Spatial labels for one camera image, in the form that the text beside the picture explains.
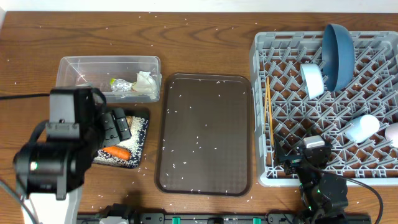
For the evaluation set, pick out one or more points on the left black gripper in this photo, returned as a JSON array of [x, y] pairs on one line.
[[116, 128]]

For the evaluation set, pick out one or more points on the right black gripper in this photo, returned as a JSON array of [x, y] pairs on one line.
[[292, 163]]

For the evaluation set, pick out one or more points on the orange carrot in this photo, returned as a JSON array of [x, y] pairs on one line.
[[118, 152]]

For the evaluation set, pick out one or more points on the pile of rice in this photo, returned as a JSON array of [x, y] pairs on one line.
[[136, 137]]

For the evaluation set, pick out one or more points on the yellow snack wrapper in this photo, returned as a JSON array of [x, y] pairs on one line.
[[120, 85]]

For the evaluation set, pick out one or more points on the white tissue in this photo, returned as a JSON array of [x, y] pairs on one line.
[[145, 83]]

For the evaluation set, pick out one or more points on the light blue rice bowl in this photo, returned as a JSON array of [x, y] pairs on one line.
[[313, 80]]

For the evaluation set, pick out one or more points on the light blue cup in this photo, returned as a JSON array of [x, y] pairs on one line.
[[362, 128]]

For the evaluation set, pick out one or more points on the pink cup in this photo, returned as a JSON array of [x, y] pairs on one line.
[[391, 134]]

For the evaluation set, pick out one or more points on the dark blue plate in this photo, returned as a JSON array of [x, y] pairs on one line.
[[338, 55]]

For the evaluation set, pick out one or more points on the brown food scrap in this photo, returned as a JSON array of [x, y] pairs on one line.
[[129, 120]]

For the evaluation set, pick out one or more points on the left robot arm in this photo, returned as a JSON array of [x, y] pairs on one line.
[[50, 168]]

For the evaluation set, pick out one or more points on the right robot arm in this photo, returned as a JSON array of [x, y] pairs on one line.
[[324, 195]]

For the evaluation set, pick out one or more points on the black waste tray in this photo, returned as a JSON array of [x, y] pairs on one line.
[[140, 137]]

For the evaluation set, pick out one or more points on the grey dishwasher rack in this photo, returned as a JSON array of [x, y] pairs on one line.
[[373, 90]]

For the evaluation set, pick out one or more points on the clear plastic bin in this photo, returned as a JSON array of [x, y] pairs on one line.
[[97, 71]]

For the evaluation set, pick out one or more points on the brown serving tray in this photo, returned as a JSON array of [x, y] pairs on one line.
[[205, 136]]

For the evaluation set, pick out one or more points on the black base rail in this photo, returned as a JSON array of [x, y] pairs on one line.
[[270, 218]]

